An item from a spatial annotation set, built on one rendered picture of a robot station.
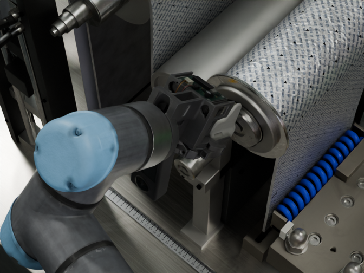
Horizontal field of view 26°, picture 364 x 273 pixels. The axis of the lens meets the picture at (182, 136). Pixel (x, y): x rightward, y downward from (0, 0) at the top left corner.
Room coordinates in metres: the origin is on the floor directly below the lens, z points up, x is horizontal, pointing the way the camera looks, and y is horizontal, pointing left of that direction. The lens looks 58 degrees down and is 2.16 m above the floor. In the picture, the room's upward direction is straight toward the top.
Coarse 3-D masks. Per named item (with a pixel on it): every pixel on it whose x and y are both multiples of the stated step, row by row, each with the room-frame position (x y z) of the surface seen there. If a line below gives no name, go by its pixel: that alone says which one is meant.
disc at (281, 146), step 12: (216, 84) 0.64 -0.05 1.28; (228, 84) 0.62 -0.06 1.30; (240, 84) 0.61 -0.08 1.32; (252, 96) 0.60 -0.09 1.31; (264, 108) 0.58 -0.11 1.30; (276, 120) 0.57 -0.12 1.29; (276, 144) 0.57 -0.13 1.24; (288, 144) 0.56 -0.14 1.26; (264, 156) 0.58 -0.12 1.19; (276, 156) 0.56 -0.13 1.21
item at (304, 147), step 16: (352, 80) 0.70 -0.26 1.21; (336, 96) 0.67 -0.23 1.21; (352, 96) 0.71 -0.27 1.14; (320, 112) 0.64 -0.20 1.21; (336, 112) 0.68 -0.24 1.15; (352, 112) 0.73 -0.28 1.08; (304, 128) 0.61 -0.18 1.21; (320, 128) 0.65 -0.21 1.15; (336, 128) 0.70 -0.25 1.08; (304, 144) 0.62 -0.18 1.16; (320, 144) 0.66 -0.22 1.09; (288, 160) 0.59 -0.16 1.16; (304, 160) 0.63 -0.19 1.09; (272, 176) 0.57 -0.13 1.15; (288, 176) 0.60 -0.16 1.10; (272, 192) 0.57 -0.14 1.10
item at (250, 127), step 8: (240, 112) 0.59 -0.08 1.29; (248, 112) 0.59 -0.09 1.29; (240, 120) 0.58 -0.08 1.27; (248, 120) 0.58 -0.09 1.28; (256, 120) 0.58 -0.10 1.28; (240, 128) 0.58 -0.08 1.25; (248, 128) 0.57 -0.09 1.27; (256, 128) 0.57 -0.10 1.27; (232, 136) 0.59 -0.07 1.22; (240, 136) 0.58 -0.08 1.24; (248, 136) 0.57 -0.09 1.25; (256, 136) 0.57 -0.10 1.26; (240, 144) 0.58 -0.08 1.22; (248, 144) 0.57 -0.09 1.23; (256, 144) 0.57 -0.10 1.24
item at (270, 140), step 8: (216, 88) 0.63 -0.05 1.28; (224, 88) 0.62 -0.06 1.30; (232, 88) 0.62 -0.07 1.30; (232, 96) 0.61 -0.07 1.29; (240, 96) 0.60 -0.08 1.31; (248, 96) 0.60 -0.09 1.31; (248, 104) 0.59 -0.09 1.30; (256, 104) 0.59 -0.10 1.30; (256, 112) 0.58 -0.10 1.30; (264, 112) 0.58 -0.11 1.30; (264, 120) 0.57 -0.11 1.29; (264, 128) 0.57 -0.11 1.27; (272, 128) 0.57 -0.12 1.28; (264, 136) 0.57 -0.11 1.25; (272, 136) 0.56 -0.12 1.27; (264, 144) 0.57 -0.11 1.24; (272, 144) 0.56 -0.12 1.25; (264, 152) 0.57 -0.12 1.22
